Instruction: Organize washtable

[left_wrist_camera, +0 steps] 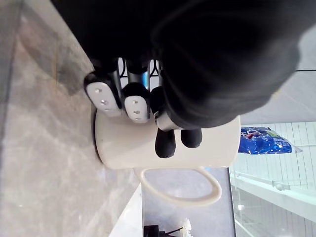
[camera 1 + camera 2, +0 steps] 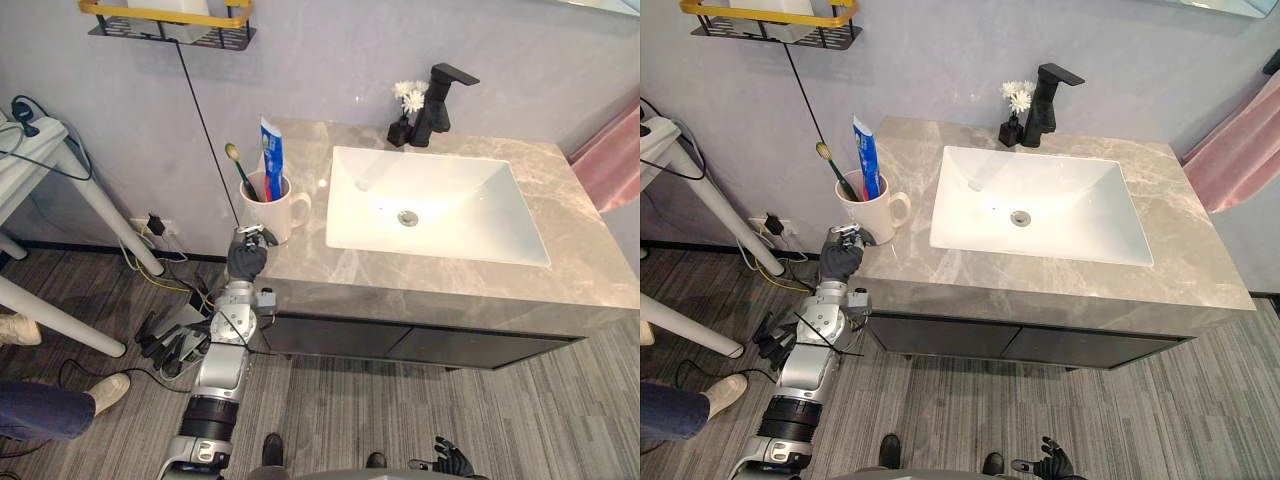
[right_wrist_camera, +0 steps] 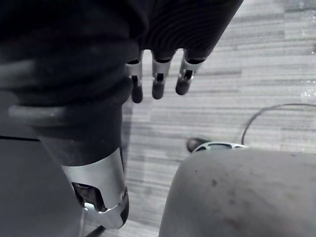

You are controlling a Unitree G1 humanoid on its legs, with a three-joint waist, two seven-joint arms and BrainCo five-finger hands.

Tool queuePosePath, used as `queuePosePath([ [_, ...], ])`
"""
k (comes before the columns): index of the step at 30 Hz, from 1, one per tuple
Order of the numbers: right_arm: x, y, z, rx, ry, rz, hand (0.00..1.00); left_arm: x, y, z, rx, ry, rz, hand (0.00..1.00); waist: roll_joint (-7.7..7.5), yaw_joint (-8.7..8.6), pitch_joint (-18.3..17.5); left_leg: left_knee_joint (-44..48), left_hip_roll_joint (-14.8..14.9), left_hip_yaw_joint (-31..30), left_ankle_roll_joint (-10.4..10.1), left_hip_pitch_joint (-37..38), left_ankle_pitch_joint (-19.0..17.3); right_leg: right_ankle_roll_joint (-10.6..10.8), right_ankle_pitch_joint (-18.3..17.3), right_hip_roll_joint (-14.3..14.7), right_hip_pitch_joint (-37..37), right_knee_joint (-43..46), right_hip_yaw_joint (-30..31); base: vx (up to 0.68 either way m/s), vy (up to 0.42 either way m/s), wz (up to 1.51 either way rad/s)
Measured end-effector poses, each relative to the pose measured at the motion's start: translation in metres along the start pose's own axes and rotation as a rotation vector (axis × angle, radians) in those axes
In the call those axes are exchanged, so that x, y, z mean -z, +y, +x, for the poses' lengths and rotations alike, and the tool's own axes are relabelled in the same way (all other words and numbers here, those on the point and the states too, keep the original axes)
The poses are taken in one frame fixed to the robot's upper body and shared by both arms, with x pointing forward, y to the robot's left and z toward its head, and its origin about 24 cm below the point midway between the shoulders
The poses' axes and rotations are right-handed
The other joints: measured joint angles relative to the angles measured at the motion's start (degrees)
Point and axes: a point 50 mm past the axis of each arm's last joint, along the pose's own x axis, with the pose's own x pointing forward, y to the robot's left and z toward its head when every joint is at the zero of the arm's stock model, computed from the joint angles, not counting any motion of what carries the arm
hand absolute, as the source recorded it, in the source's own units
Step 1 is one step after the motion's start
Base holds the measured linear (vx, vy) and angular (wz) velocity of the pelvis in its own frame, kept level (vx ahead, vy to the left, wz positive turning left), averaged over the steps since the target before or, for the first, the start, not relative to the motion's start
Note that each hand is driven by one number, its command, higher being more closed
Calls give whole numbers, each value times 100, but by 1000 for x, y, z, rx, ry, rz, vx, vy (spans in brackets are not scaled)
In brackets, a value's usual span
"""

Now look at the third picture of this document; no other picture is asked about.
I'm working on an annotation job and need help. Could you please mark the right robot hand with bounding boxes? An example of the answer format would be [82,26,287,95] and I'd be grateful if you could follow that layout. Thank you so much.
[0,0,244,230]

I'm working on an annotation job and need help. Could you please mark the dark robot foot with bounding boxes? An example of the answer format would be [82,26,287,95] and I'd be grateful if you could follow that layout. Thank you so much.
[186,137,210,152]

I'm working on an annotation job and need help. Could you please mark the thin black cable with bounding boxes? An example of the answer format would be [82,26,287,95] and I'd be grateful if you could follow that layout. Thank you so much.
[241,103,316,147]

